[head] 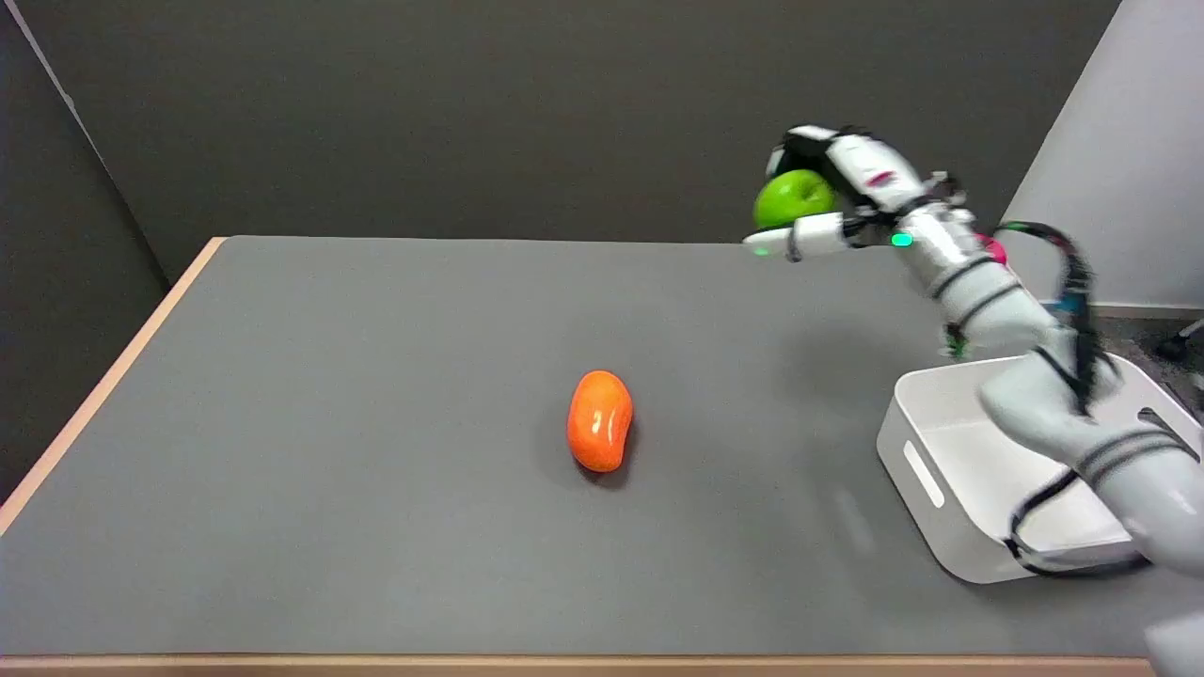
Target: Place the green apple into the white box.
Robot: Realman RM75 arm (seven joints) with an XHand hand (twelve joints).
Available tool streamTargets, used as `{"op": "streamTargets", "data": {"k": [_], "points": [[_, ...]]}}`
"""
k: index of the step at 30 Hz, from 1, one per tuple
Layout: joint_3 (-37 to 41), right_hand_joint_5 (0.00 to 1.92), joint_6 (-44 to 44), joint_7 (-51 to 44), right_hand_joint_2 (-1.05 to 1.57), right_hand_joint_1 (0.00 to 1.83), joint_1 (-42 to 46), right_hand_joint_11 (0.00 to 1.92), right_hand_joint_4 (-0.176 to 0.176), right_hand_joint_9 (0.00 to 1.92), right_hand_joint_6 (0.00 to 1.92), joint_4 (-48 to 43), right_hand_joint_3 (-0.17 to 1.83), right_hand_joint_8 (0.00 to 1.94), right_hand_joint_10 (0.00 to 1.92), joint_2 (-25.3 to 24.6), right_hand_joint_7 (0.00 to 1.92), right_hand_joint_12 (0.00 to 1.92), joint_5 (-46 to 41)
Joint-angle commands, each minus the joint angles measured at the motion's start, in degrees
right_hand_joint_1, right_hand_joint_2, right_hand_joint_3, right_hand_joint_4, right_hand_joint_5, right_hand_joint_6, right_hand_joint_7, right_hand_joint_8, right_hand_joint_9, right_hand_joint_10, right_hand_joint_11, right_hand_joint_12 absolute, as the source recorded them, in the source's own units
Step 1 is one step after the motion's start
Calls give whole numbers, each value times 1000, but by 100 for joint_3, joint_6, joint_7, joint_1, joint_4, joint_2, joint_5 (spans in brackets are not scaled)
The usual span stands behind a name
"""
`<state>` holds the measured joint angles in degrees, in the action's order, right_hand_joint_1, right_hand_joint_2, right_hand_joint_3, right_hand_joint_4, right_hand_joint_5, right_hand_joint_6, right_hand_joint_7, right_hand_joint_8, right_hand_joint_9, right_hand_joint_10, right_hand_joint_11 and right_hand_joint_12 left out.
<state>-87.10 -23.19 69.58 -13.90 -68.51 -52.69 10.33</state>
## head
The black chair base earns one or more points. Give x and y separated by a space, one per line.
1180 343

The white plastic box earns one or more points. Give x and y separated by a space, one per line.
950 470

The green apple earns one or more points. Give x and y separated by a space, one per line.
793 198

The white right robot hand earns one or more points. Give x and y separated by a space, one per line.
870 179

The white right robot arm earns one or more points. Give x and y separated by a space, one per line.
1035 367

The orange mango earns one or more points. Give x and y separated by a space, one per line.
599 420

